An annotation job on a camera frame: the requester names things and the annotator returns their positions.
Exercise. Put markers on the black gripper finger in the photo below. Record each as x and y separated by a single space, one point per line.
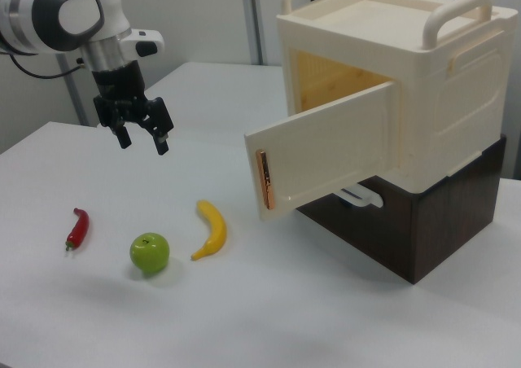
121 134
160 125

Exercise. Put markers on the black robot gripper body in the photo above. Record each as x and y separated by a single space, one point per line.
120 95

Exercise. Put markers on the cream cabinet door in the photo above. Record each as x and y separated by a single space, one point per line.
325 156

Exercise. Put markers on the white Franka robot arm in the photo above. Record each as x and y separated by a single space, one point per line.
61 16

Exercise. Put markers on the cream plastic cabinet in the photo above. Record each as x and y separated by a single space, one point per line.
447 91

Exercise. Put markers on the red toy chili pepper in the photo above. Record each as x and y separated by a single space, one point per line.
78 229

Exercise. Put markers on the yellow toy banana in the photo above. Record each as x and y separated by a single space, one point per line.
213 229

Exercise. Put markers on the green toy apple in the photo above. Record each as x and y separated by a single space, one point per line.
149 253

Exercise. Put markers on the dark brown wooden box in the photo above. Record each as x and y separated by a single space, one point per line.
439 229

